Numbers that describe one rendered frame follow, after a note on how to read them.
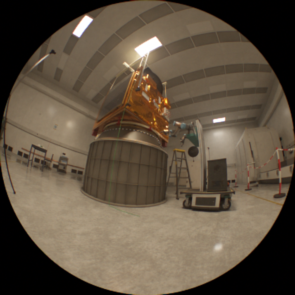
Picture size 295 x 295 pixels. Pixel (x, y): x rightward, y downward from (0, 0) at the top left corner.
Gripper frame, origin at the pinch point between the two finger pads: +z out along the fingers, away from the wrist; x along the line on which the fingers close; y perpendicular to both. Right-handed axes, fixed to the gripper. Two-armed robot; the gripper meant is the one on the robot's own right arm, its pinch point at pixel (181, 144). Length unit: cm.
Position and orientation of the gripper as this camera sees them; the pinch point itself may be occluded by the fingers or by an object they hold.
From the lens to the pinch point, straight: 252.5
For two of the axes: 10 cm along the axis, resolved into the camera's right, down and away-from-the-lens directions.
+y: 6.8, 2.5, -6.9
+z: -4.7, 8.7, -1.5
